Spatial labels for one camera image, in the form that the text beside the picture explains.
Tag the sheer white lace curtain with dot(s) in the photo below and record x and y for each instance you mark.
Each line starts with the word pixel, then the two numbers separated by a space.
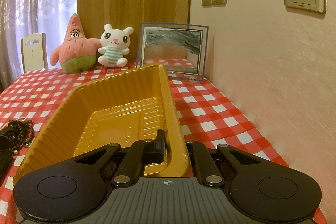
pixel 20 18

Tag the golden plastic tray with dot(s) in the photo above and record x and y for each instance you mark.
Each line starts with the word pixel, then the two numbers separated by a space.
pixel 123 108

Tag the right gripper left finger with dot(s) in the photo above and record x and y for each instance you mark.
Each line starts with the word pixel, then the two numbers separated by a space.
pixel 138 155

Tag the black strap watch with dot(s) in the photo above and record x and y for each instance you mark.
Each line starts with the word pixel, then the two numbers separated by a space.
pixel 5 161

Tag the glass sand art frame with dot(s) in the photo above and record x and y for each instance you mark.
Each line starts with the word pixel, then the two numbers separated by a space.
pixel 181 47

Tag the white bunny plush toy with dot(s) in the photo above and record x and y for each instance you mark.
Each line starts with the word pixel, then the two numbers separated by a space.
pixel 114 46

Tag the white wooden chair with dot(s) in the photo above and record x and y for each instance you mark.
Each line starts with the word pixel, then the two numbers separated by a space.
pixel 34 54

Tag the pink starfish plush toy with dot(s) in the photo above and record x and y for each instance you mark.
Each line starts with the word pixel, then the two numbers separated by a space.
pixel 77 53

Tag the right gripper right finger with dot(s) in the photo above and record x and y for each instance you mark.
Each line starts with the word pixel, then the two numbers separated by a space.
pixel 204 167

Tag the black wrist watch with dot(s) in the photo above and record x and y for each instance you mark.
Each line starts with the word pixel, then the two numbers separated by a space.
pixel 9 139

